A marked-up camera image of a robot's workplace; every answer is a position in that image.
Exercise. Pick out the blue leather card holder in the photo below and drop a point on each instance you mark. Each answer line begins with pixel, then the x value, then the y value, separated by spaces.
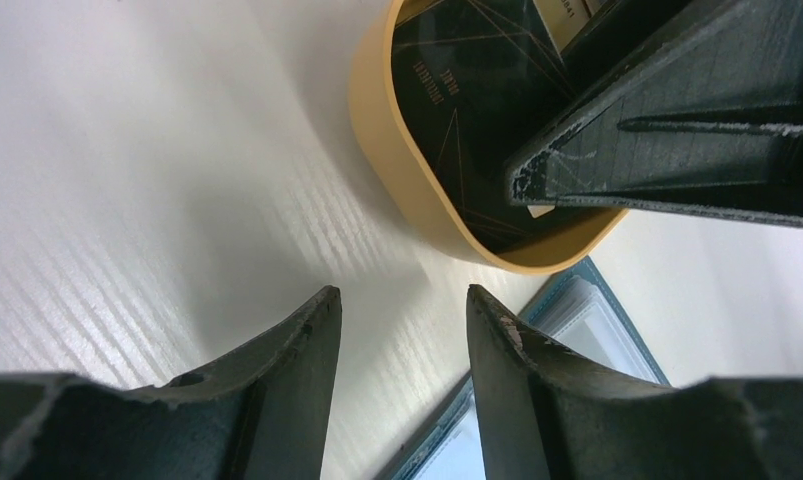
pixel 578 309

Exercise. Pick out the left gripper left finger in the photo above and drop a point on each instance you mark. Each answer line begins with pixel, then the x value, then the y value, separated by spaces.
pixel 261 411

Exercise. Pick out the cream card in tray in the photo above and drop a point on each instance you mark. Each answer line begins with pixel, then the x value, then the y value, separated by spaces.
pixel 564 19

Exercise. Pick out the tan oval card tray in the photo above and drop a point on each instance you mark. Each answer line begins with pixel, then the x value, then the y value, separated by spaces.
pixel 392 153

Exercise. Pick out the black VIP card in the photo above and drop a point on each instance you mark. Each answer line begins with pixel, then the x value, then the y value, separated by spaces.
pixel 474 82

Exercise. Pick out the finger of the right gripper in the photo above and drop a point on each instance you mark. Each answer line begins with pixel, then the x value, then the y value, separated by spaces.
pixel 683 107

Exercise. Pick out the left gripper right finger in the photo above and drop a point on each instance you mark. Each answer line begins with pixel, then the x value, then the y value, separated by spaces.
pixel 547 412

